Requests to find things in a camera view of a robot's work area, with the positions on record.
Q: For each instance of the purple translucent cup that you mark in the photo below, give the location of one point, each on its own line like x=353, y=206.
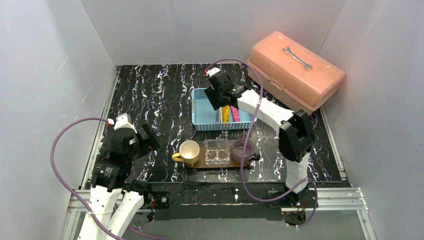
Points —
x=244, y=148

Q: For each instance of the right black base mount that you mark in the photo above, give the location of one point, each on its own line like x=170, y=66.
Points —
x=297, y=201

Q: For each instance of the silver open-end wrench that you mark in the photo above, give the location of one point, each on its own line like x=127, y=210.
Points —
x=305, y=65

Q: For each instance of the cream yellow mug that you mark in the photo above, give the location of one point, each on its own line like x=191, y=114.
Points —
x=188, y=153

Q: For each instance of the aluminium frame rail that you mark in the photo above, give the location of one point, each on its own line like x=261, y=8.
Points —
x=328, y=199

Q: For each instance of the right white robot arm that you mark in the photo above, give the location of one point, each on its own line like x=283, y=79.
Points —
x=296, y=136

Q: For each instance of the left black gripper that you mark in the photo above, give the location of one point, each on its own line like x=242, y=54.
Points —
x=145, y=139

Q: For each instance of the brown wooden oval tray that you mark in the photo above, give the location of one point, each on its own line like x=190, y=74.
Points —
x=201, y=163

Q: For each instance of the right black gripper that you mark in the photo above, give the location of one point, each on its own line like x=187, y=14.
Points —
x=216, y=94

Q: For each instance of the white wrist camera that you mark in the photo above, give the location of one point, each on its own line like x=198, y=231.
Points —
x=123, y=124
x=209, y=73

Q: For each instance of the light blue plastic basket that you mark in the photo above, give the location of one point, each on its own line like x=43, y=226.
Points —
x=204, y=116

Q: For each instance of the pink plastic toolbox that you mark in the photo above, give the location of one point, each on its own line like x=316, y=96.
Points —
x=287, y=80

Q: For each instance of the yellow toothpaste tube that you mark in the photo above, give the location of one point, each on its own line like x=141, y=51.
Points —
x=225, y=114

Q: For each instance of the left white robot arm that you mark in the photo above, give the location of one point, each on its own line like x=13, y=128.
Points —
x=113, y=203

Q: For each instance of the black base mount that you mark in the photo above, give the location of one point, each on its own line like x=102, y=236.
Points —
x=297, y=201
x=156, y=200

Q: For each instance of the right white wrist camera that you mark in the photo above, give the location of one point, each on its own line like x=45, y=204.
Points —
x=209, y=73

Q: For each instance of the pink toothpaste tube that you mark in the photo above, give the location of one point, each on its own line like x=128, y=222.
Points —
x=235, y=114

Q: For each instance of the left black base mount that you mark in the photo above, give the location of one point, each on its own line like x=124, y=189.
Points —
x=156, y=200

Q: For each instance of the grey toothbrush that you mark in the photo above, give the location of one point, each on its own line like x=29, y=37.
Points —
x=218, y=118

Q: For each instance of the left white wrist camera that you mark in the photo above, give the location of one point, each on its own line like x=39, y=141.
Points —
x=123, y=124

